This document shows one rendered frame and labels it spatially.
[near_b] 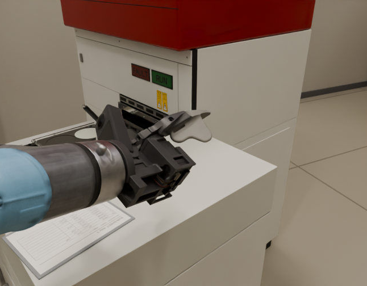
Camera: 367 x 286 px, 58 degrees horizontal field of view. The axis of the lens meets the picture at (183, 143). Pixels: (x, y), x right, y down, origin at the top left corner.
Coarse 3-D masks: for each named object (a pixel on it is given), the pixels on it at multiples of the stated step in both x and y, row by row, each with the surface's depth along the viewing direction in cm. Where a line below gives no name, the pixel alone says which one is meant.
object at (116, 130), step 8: (104, 112) 50; (112, 112) 49; (120, 112) 51; (104, 120) 49; (112, 120) 47; (120, 120) 49; (96, 128) 51; (104, 128) 49; (112, 128) 46; (120, 128) 47; (104, 136) 48; (112, 136) 45; (120, 136) 45; (128, 136) 46; (128, 144) 44
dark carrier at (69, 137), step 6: (126, 120) 134; (90, 126) 129; (126, 126) 129; (132, 126) 129; (138, 126) 129; (66, 132) 124; (72, 132) 124; (132, 132) 124; (138, 132) 124; (48, 138) 119; (54, 138) 119; (60, 138) 119; (66, 138) 119; (72, 138) 119; (78, 138) 119; (90, 138) 119; (42, 144) 115; (48, 144) 115; (54, 144) 115
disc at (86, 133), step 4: (88, 128) 127; (92, 128) 127; (76, 132) 123; (80, 132) 123; (84, 132) 123; (88, 132) 123; (92, 132) 123; (76, 136) 120; (80, 136) 120; (84, 136) 120; (88, 136) 120; (92, 136) 120
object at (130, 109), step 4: (120, 104) 141; (124, 104) 139; (128, 104) 139; (120, 108) 142; (124, 108) 139; (128, 108) 137; (132, 108) 134; (136, 108) 134; (124, 112) 143; (132, 112) 135; (136, 112) 133; (140, 112) 131; (144, 112) 130; (124, 116) 144; (140, 116) 132; (144, 116) 129; (148, 116) 127; (152, 116) 127; (128, 120) 141; (148, 120) 128; (152, 120) 126; (156, 120) 124; (136, 124) 137; (144, 128) 134
